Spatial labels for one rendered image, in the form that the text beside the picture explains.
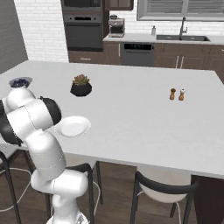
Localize black pot with succulent plant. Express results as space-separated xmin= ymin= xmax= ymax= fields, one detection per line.
xmin=69 ymin=73 xmax=93 ymax=98

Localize white plate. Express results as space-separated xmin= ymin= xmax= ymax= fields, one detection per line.
xmin=53 ymin=115 xmax=92 ymax=138

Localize brown pepper shaker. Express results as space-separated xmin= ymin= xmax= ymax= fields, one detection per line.
xmin=169 ymin=87 xmax=177 ymax=101

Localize grey dishwasher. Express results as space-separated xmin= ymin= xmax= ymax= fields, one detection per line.
xmin=120 ymin=42 xmax=156 ymax=67

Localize brown salt shaker white top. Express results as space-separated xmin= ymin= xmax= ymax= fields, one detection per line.
xmin=178 ymin=88 xmax=186 ymax=102

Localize silver coffee machine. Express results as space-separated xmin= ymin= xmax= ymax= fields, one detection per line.
xmin=108 ymin=14 xmax=126 ymax=39

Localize brown base cupboards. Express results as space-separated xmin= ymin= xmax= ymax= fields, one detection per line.
xmin=67 ymin=40 xmax=224 ymax=84

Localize grey plate with dark food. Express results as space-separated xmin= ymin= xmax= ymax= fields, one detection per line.
xmin=8 ymin=76 xmax=33 ymax=89

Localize dark sink basin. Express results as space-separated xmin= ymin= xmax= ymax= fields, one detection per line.
xmin=156 ymin=34 xmax=212 ymax=42

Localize chrome tap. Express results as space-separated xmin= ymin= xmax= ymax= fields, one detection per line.
xmin=178 ymin=16 xmax=188 ymax=41

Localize black microwave oven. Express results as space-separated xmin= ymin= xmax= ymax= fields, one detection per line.
xmin=60 ymin=0 xmax=103 ymax=12

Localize window with grey blinds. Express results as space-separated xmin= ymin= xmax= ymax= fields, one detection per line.
xmin=136 ymin=0 xmax=224 ymax=22

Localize black wall oven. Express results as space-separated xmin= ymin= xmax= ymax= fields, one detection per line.
xmin=62 ymin=10 xmax=104 ymax=53

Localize brown wall cupboard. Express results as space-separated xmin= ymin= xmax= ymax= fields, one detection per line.
xmin=104 ymin=0 xmax=135 ymax=11

